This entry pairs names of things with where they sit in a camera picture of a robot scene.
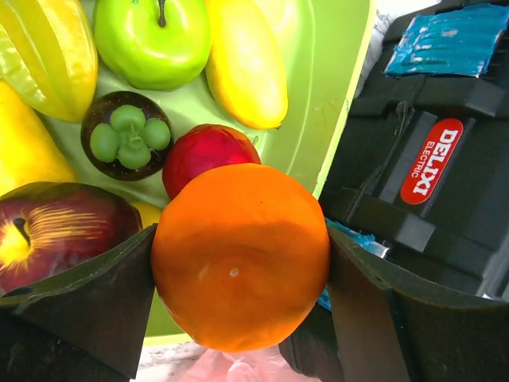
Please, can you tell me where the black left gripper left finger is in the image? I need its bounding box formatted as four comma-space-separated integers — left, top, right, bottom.
1, 226, 155, 381

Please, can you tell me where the orange fake tangerine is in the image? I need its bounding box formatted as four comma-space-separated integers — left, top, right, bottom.
151, 164, 330, 353

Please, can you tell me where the yellow fake fruit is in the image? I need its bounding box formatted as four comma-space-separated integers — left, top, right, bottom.
131, 201, 162, 228

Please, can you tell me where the yellow fake mango lower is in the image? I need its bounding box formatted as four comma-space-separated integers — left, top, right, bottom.
0, 81, 77, 195

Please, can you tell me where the red yellow fake apple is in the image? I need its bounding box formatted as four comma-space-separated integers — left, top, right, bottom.
162, 123, 261, 200

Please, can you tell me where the green fake apple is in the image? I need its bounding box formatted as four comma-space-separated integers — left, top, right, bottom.
93, 1, 211, 91

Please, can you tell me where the yellow fake mango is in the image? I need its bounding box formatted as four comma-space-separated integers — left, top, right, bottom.
0, 81, 77, 195
204, 1, 288, 130

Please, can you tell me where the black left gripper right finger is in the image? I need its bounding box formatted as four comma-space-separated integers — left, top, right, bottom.
328, 228, 508, 381

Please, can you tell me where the black plastic toolbox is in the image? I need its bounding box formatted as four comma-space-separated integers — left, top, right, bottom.
278, 0, 509, 382

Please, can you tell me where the green plastic tray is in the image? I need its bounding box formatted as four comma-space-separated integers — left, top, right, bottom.
40, 1, 377, 346

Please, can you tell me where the dark red striped fake apple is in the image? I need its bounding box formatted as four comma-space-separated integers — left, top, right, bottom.
1, 181, 142, 292

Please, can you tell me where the pink plastic bag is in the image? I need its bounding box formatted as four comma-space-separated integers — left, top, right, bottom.
181, 346, 319, 382

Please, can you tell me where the fake mangosteen green top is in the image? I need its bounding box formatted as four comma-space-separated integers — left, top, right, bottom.
80, 91, 173, 181

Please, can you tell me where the yellow fake mango upper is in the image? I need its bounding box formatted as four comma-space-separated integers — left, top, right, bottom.
204, 1, 288, 130

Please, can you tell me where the yellow fake starfruit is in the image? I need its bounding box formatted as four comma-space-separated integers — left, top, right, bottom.
1, 0, 99, 122

